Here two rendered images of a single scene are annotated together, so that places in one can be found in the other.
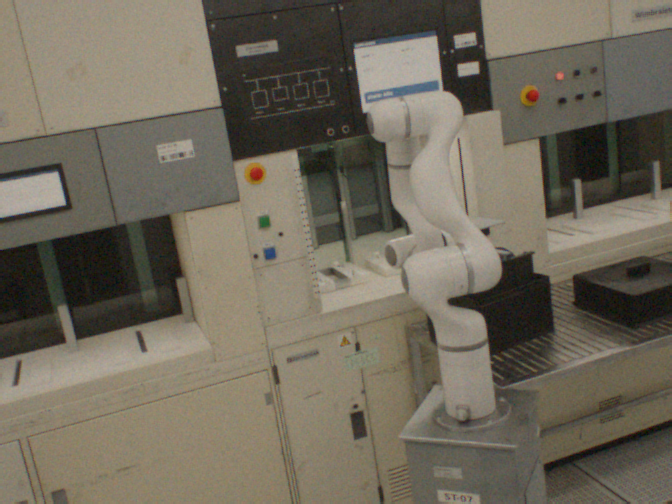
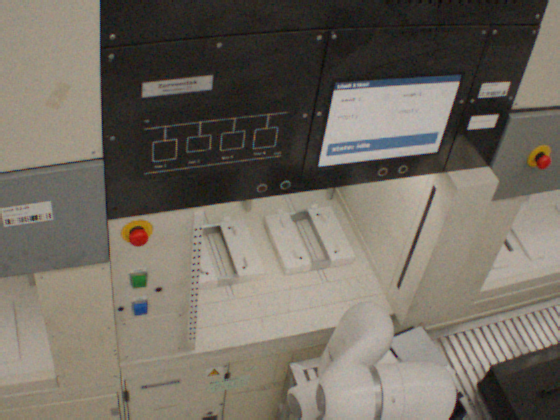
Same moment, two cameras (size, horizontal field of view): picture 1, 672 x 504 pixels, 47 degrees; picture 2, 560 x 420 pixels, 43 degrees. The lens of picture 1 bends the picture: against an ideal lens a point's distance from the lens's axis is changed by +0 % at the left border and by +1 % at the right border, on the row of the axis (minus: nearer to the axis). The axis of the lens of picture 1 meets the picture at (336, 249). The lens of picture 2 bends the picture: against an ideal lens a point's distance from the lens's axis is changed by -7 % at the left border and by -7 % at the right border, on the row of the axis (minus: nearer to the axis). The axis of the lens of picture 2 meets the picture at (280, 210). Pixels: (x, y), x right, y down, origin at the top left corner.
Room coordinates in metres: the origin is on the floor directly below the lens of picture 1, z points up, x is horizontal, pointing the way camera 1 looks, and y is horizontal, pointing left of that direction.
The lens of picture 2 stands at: (1.27, 0.06, 2.47)
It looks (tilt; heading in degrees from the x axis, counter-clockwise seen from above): 45 degrees down; 352
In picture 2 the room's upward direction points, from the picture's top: 10 degrees clockwise
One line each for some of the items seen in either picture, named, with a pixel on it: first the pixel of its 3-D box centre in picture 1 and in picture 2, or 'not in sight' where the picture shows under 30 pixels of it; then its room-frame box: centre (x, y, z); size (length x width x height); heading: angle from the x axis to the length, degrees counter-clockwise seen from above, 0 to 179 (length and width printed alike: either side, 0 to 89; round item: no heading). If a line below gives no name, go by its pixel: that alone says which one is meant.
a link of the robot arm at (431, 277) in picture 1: (443, 297); not in sight; (1.71, -0.23, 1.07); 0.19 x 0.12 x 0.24; 98
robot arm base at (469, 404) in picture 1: (466, 377); not in sight; (1.71, -0.26, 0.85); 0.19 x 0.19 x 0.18
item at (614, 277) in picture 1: (639, 284); (546, 397); (2.25, -0.91, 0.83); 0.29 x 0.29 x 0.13; 18
